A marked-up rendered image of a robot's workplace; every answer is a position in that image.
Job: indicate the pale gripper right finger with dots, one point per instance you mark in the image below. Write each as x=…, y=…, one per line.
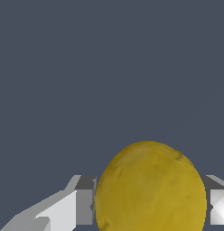
x=218, y=207

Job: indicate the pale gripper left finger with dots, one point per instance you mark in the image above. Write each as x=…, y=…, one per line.
x=61, y=207

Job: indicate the yellow round fruit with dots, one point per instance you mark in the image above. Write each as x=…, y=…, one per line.
x=150, y=189

